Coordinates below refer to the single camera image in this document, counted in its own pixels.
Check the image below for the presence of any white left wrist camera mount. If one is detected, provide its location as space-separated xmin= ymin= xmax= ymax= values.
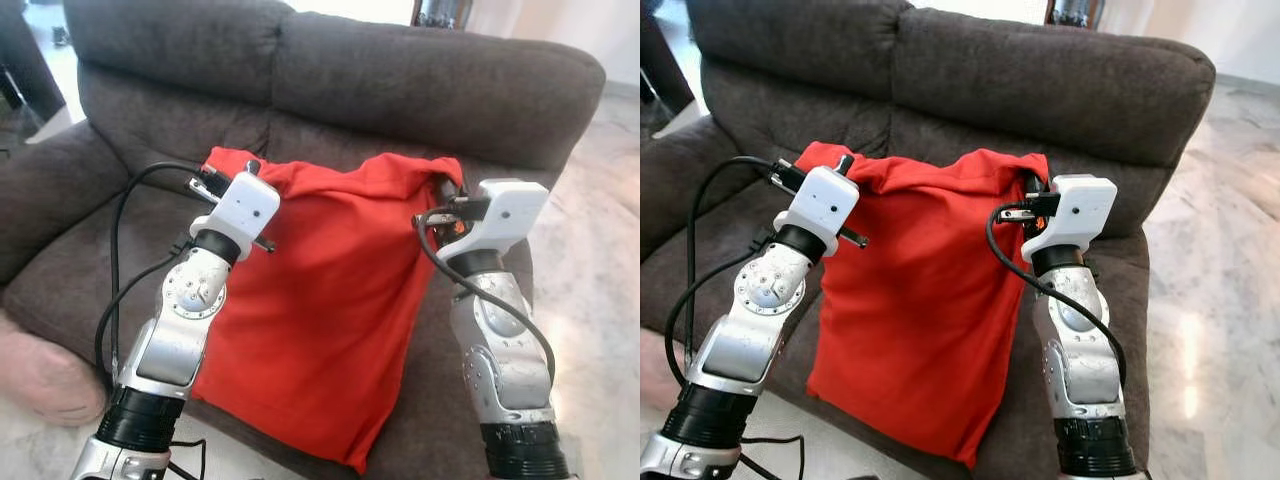
xmin=190 ymin=170 xmax=282 ymax=251
xmin=783 ymin=165 xmax=861 ymax=246

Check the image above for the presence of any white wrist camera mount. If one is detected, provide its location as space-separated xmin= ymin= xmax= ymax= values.
xmin=1030 ymin=175 xmax=1118 ymax=256
xmin=190 ymin=170 xmax=282 ymax=251
xmin=462 ymin=179 xmax=550 ymax=259
xmin=783 ymin=165 xmax=861 ymax=246

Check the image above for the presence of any red pillow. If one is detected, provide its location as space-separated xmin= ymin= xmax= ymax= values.
xmin=795 ymin=141 xmax=1051 ymax=469
xmin=190 ymin=147 xmax=466 ymax=476

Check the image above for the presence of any dark wooden cabinet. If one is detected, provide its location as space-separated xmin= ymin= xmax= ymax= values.
xmin=0 ymin=0 xmax=66 ymax=126
xmin=640 ymin=0 xmax=696 ymax=116

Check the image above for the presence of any dark brown fabric sofa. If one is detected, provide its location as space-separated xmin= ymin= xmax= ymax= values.
xmin=0 ymin=0 xmax=608 ymax=480
xmin=640 ymin=0 xmax=1218 ymax=480

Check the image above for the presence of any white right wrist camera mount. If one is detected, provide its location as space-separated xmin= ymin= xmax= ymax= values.
xmin=1030 ymin=175 xmax=1118 ymax=256
xmin=462 ymin=179 xmax=550 ymax=259

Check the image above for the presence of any pink soft cushion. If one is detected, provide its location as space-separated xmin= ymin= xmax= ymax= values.
xmin=0 ymin=310 xmax=109 ymax=429

